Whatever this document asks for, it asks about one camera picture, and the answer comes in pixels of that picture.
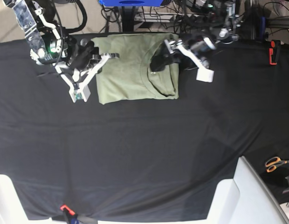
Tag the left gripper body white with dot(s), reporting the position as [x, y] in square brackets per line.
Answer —
[204, 74]

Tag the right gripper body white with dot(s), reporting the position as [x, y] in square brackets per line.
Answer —
[79, 79]

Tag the light green T-shirt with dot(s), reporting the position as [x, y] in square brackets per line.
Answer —
[129, 77]

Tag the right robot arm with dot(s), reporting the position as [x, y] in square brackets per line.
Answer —
[51, 43]

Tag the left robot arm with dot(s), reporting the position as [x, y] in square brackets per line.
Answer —
[214, 22]

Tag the white power strip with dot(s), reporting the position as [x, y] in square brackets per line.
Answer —
[158, 17]

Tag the blue box on stand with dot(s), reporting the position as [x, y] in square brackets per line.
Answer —
[131, 3]

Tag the black stand pole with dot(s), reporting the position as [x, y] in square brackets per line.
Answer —
[127, 16]

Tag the red black clamp right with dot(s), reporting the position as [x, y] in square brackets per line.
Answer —
[274, 51]

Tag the red black clamp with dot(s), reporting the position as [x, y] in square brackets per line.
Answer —
[274, 51]
[69, 215]

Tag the black table cloth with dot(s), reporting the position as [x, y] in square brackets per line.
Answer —
[145, 160]

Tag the red black clamp bottom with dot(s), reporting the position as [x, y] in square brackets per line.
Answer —
[69, 215]

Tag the white bin left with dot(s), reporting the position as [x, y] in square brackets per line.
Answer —
[11, 210]

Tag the white bin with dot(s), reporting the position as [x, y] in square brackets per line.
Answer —
[11, 210]
[245, 199]

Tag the white bin right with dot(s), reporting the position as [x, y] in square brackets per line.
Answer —
[245, 199]

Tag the blue clamp on frame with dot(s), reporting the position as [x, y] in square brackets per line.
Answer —
[260, 29]

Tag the orange handled scissors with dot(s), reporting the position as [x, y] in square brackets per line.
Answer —
[273, 163]

